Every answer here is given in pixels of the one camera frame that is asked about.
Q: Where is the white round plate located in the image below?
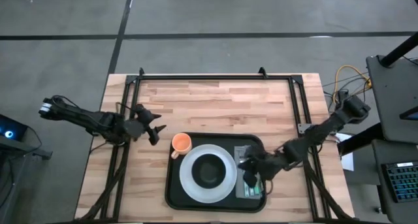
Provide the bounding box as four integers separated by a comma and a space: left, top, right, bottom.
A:
178, 144, 238, 204

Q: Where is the grey cloth napkin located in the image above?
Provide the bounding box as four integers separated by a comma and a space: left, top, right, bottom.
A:
234, 144, 264, 200

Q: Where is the orange cup with handle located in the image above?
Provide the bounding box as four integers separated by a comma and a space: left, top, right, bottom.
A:
170, 133, 193, 160

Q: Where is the dark grey standing desk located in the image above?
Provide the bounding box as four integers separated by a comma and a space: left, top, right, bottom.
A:
365, 55, 418, 145

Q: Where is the yellow cable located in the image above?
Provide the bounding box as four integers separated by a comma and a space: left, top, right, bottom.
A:
332, 64, 372, 97

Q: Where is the computer case with blue light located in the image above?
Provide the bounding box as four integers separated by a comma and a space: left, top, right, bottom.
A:
0, 114, 29, 142

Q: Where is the white paper sheet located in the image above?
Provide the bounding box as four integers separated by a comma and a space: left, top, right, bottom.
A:
334, 132, 355, 172

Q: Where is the black plastic tray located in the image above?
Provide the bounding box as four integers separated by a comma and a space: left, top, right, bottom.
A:
165, 132, 268, 214

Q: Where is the grey keyboard desk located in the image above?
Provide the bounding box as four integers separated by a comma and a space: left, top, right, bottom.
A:
372, 138, 418, 224

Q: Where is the backlit computer keyboard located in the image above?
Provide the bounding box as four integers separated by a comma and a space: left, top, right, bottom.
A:
381, 161, 418, 204

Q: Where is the black pole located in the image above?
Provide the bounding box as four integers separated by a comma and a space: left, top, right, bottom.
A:
380, 31, 418, 68

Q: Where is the black bowl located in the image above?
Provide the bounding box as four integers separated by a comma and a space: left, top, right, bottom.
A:
191, 153, 227, 189

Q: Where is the grey metal stand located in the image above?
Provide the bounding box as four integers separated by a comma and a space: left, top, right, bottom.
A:
0, 135, 53, 224

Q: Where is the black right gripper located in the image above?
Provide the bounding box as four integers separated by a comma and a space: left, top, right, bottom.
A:
237, 145, 290, 189

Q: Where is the black aluminium table frame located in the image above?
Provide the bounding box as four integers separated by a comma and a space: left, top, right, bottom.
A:
76, 67, 353, 223

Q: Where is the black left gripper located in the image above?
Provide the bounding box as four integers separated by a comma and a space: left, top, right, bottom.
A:
125, 104, 167, 146

